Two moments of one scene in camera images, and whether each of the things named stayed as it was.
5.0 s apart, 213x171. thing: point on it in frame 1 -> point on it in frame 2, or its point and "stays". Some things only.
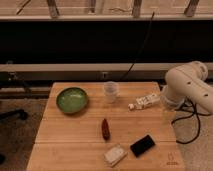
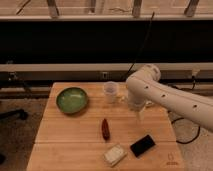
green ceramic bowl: (71, 100) stays
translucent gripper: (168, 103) -> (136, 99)
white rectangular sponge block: (115, 155) stays
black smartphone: (142, 145) stays
